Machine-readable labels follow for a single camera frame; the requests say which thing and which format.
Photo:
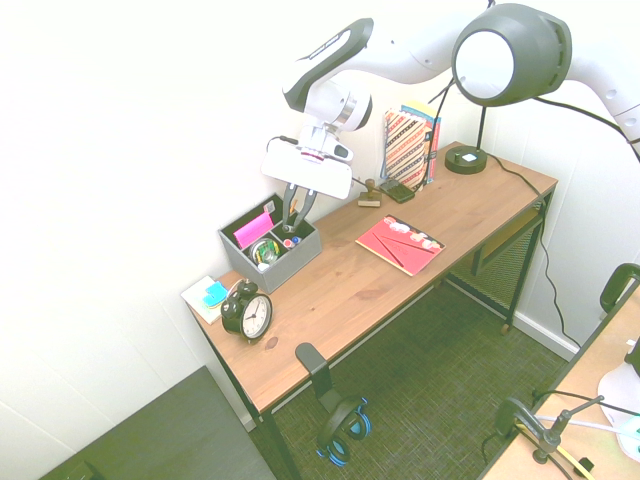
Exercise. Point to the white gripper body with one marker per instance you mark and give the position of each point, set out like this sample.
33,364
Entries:
310,175

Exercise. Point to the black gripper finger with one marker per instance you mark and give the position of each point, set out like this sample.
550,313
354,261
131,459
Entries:
288,207
306,206

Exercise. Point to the black marker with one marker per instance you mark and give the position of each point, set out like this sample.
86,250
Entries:
288,228

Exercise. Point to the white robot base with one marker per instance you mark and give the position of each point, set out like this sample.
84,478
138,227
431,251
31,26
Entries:
620,385

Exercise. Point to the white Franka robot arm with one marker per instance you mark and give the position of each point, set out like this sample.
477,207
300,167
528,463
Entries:
400,55

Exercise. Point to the pink sticky note pad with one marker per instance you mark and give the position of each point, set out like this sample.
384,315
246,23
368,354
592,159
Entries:
252,230

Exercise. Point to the grey desk organizer box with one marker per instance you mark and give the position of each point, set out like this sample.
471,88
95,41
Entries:
290,260

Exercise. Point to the wooden rubber stamp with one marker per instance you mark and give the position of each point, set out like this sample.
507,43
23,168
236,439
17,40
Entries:
370,197

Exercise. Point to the black phone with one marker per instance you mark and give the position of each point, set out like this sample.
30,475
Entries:
397,191

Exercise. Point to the patterned striped book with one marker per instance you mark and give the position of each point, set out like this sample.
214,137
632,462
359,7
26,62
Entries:
402,147

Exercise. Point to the red sticky notes book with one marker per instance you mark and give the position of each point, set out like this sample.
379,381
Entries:
400,246

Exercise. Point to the blue sticky note stack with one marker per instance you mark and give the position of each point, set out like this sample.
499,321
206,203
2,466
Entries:
216,291

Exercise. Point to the black twin bell alarm clock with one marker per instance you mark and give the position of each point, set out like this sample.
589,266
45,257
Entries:
250,315

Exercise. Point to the white notepad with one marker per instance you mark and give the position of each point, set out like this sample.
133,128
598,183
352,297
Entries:
197,297

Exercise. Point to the black headphone hanger hook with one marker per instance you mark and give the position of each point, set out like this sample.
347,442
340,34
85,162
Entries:
315,362

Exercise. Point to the black and blue headphones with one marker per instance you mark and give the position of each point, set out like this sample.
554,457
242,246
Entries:
345,425

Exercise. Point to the wooden desk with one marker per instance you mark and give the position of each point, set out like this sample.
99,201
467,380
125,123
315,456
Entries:
520,280

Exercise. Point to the black desk lamp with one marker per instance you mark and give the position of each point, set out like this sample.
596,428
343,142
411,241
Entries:
520,50

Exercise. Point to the black cabinet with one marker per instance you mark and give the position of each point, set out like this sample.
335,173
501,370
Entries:
160,435

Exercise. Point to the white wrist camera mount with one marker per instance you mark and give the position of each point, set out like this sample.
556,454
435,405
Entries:
327,145

